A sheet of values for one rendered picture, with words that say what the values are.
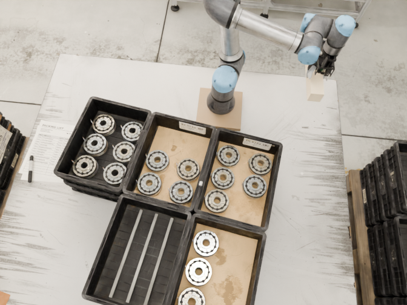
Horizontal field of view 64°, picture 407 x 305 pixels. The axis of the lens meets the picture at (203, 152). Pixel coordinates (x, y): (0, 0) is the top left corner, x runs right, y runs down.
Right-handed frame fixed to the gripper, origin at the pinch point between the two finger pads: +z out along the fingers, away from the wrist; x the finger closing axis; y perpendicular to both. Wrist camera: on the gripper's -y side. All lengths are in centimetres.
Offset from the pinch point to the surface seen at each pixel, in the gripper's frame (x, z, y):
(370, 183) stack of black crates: 57, 68, 25
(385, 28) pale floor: 103, 95, -141
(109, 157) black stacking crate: -91, 12, 48
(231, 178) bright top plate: -36, 9, 53
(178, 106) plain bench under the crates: -66, 25, 10
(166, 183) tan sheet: -64, 12, 58
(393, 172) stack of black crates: 57, 42, 27
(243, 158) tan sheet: -31, 12, 42
